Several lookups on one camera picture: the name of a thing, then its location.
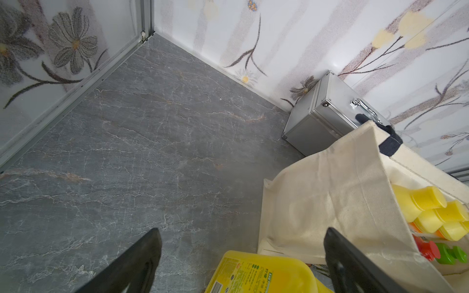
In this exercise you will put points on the silver metal case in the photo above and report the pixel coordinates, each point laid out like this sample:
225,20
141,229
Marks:
325,114

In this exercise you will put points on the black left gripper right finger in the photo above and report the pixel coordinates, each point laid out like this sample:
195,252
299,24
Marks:
351,271

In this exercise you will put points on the large yellow soap bottle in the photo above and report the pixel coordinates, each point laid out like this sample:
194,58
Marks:
241,272

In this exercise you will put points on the green bottle red cap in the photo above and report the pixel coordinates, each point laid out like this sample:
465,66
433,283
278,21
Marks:
428,249

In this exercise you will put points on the white bottle green cap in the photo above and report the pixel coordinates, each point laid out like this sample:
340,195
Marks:
449,255

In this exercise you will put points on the cream canvas shopping bag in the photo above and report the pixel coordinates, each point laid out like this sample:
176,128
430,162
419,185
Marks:
348,187

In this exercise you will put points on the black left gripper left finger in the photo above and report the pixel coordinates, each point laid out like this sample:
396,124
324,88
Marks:
133,271

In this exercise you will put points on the orange bottle yellow cap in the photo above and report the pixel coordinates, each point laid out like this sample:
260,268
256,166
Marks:
412,202
453,231
431,220

